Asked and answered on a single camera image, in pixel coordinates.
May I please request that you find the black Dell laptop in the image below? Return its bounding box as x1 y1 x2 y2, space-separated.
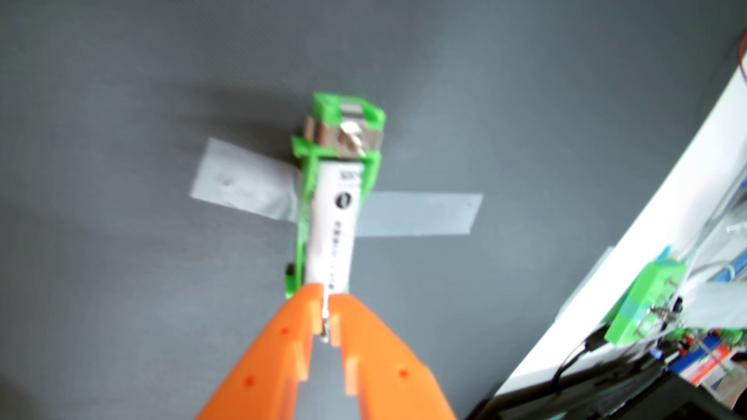
467 350 747 420

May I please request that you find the dark grey fabric mat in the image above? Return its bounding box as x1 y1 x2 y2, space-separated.
0 0 747 420

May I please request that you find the green switch box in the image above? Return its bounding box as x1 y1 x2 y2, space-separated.
604 259 688 348

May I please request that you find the white cylindrical battery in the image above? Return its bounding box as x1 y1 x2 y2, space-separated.
305 162 365 295

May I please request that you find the black cable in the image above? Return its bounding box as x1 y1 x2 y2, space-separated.
551 324 614 392

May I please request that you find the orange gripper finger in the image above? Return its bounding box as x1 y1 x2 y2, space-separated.
195 285 324 420
330 293 457 420

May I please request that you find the green battery holder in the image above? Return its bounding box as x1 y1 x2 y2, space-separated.
284 92 387 301

